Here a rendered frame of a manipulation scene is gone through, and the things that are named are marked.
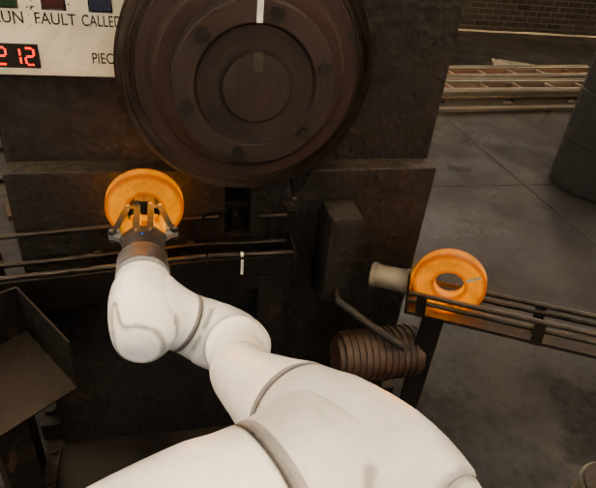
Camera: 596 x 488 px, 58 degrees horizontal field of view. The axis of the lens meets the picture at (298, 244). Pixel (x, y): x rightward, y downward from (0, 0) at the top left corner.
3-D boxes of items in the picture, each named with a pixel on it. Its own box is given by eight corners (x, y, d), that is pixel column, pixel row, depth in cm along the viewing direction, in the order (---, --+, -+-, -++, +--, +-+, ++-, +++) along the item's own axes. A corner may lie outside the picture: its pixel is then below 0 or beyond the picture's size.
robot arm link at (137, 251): (171, 298, 94) (170, 276, 99) (169, 258, 89) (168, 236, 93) (117, 302, 92) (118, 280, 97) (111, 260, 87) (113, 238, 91)
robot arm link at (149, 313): (97, 289, 90) (165, 317, 96) (89, 361, 77) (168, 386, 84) (132, 245, 86) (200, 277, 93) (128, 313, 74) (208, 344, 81)
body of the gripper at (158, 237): (120, 277, 96) (122, 246, 103) (168, 274, 98) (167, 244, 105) (115, 243, 92) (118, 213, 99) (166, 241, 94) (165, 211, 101)
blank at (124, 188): (97, 172, 107) (96, 181, 104) (176, 164, 110) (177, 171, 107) (115, 235, 117) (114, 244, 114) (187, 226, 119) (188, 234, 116)
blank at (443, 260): (431, 313, 127) (429, 321, 124) (403, 259, 122) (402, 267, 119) (496, 296, 119) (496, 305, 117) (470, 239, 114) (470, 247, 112)
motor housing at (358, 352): (309, 454, 161) (331, 319, 131) (378, 444, 166) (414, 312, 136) (319, 494, 150) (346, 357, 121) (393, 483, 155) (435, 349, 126)
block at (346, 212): (310, 277, 141) (319, 197, 127) (339, 275, 142) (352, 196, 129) (319, 303, 132) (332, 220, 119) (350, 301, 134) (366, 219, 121)
